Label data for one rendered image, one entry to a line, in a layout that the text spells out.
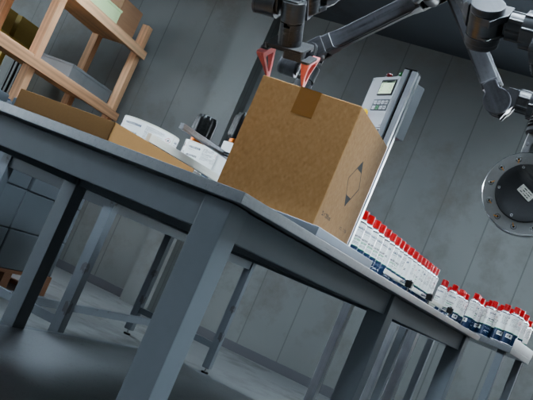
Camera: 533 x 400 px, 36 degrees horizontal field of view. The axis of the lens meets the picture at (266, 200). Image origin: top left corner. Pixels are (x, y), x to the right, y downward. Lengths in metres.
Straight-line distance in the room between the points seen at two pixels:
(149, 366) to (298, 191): 0.52
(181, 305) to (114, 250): 6.51
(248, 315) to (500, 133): 2.64
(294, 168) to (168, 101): 6.35
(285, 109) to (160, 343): 0.62
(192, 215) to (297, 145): 0.39
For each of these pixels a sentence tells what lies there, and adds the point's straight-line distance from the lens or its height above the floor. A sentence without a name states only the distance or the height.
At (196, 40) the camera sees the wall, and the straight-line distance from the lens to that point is 8.15.
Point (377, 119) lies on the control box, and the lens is 2.65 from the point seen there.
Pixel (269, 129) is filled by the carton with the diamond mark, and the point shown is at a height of 1.01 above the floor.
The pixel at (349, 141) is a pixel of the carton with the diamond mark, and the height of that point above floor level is 1.04.
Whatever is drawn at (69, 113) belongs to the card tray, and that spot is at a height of 0.85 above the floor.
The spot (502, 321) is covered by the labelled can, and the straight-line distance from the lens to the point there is 4.50.
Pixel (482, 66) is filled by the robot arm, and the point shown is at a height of 1.51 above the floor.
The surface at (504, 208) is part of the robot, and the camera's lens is 1.98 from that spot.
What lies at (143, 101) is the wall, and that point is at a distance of 8.15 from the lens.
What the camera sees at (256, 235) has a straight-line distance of 1.49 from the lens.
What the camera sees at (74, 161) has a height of 0.77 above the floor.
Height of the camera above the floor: 0.72
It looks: 5 degrees up
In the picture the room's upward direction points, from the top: 23 degrees clockwise
